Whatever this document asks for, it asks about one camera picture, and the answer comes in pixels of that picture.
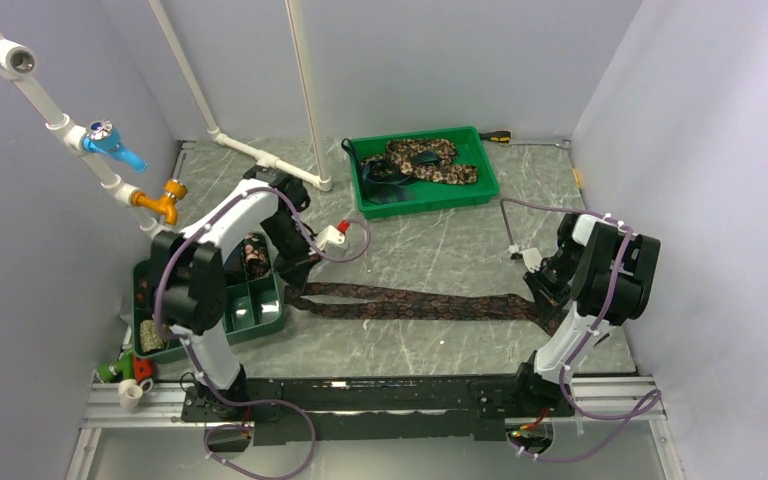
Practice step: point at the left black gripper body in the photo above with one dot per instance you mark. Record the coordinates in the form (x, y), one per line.
(294, 250)

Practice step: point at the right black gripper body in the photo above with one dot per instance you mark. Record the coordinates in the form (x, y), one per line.
(551, 281)

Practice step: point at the dark orange patterned tie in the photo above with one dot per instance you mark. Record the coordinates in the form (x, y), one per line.
(347, 301)

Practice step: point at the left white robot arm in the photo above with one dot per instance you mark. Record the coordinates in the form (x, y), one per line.
(187, 276)

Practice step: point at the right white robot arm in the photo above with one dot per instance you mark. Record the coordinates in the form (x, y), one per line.
(600, 277)

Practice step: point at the rolled tie in organizer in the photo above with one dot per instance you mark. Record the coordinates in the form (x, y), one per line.
(255, 256)

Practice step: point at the green compartment organizer box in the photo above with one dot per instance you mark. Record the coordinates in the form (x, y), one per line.
(254, 309)

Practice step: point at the dark blue tie in tray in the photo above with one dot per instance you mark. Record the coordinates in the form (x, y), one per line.
(378, 193)

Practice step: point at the orange faucet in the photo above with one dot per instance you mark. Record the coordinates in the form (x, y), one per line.
(166, 204)

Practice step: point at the silver wrench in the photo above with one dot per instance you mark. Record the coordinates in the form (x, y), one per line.
(561, 143)

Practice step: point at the yellow black screwdriver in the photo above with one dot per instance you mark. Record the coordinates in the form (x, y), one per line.
(499, 136)

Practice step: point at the green tray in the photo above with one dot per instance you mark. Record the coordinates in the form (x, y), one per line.
(431, 196)

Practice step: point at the brown floral tie in tray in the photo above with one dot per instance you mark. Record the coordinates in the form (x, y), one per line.
(408, 160)

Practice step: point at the red pipe fitting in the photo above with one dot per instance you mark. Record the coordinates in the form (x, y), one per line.
(144, 370)

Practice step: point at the green pipe fitting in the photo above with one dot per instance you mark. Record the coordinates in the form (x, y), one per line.
(122, 369)

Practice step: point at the white pipe fitting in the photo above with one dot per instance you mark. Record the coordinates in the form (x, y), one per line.
(129, 394)

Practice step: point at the blue faucet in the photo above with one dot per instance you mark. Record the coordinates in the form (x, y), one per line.
(102, 137)

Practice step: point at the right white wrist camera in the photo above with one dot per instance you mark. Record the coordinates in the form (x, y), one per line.
(530, 257)

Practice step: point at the aluminium frame rail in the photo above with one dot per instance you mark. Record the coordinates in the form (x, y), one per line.
(175, 404)

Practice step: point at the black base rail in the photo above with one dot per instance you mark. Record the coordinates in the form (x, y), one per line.
(297, 425)

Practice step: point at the white PVC pipe frame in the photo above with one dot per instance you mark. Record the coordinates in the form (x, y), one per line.
(17, 65)

